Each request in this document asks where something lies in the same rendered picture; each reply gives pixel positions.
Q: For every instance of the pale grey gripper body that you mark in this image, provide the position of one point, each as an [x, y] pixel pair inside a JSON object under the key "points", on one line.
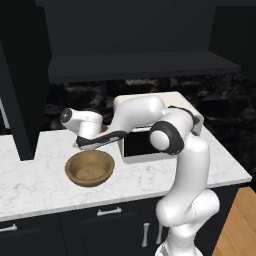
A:
{"points": [[76, 144]]}

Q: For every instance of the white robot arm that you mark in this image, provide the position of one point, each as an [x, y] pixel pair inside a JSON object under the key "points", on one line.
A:
{"points": [[191, 166]]}

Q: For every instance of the brown wooden bowl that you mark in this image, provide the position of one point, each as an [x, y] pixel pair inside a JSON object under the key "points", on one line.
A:
{"points": [[90, 173]]}

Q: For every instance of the small red bowl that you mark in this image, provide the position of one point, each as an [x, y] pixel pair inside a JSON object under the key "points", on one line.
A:
{"points": [[105, 128]]}

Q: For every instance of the black base cabinet door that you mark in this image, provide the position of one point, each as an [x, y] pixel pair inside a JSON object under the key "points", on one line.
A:
{"points": [[153, 238], [113, 240]]}

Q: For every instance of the white microwave oven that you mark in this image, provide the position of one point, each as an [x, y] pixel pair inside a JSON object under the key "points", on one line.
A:
{"points": [[140, 146]]}

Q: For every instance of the black drawer front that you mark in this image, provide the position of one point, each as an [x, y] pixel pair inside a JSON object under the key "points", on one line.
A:
{"points": [[33, 226], [133, 211]]}

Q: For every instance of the black open wall cabinet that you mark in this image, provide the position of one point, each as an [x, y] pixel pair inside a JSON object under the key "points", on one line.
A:
{"points": [[133, 40]]}

